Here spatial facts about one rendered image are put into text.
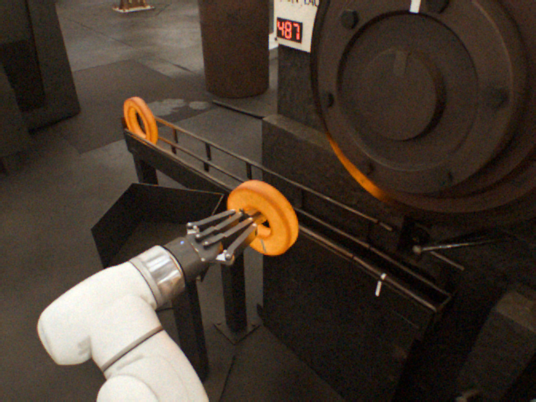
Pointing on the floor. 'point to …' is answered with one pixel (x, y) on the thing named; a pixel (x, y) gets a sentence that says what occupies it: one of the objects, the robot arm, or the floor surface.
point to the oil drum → (235, 46)
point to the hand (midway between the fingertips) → (262, 211)
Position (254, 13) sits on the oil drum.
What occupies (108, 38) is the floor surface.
